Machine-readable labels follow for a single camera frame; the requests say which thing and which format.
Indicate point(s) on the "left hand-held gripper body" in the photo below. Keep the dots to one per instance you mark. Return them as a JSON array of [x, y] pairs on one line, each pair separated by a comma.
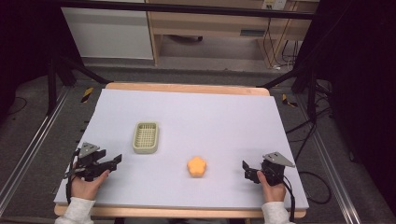
[[88, 165]]

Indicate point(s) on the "white table mat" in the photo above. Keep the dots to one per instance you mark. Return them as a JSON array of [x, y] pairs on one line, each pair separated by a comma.
[[202, 124]]

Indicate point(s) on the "beige plastic basket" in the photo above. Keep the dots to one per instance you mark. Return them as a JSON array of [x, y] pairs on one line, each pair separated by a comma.
[[146, 137]]

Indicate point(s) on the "wooden table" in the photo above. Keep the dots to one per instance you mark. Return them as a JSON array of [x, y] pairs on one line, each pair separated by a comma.
[[186, 87]]

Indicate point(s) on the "black metal crossbar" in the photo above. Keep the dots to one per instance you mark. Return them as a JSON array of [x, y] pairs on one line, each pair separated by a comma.
[[186, 8]]

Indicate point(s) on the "metal floor rail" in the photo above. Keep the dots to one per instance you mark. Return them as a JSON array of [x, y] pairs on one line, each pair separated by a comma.
[[31, 149], [333, 174]]

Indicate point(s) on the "black metal stand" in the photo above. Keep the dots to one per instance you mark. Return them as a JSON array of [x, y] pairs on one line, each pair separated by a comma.
[[311, 87], [53, 81]]

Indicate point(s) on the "yellow black striped tape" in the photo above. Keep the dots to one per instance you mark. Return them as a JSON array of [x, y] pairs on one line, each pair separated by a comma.
[[289, 101], [87, 94]]

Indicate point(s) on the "person's left hand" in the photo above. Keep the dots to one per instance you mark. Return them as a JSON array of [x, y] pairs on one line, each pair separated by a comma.
[[87, 188]]

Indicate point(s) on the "white cabinet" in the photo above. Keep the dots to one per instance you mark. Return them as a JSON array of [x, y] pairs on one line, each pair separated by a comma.
[[109, 34]]

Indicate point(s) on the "wooden desk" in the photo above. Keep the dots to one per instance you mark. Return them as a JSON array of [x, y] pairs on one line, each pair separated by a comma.
[[211, 25]]

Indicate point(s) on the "person's right hand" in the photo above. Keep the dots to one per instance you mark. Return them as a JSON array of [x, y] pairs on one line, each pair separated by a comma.
[[274, 193]]

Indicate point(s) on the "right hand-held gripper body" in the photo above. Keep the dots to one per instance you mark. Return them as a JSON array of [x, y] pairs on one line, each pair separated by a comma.
[[274, 169]]

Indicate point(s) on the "white power strip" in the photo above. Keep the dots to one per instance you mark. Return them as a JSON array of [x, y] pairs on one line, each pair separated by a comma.
[[274, 4]]

